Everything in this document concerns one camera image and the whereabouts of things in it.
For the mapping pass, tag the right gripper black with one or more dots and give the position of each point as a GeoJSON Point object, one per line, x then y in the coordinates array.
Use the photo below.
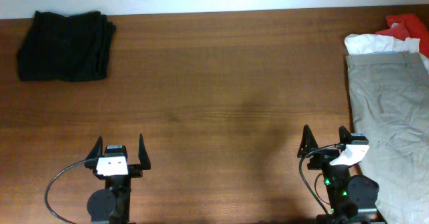
{"type": "Point", "coordinates": [322, 158]}

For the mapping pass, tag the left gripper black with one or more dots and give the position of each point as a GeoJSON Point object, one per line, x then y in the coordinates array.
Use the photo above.
{"type": "Point", "coordinates": [136, 170]}

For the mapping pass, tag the black shorts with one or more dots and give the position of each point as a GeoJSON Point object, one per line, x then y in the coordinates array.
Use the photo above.
{"type": "Point", "coordinates": [74, 48]}

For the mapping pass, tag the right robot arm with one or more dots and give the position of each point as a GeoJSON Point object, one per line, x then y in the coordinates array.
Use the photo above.
{"type": "Point", "coordinates": [351, 199]}

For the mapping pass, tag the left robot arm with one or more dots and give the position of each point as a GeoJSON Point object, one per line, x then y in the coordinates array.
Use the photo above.
{"type": "Point", "coordinates": [111, 204]}

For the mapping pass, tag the grey khaki shorts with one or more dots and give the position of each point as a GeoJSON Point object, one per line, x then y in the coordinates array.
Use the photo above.
{"type": "Point", "coordinates": [389, 102]}

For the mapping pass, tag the white cloth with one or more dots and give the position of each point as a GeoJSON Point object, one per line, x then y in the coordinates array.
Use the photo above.
{"type": "Point", "coordinates": [373, 43]}

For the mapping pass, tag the red cloth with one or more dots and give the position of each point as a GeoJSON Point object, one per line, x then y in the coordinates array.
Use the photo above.
{"type": "Point", "coordinates": [407, 26]}

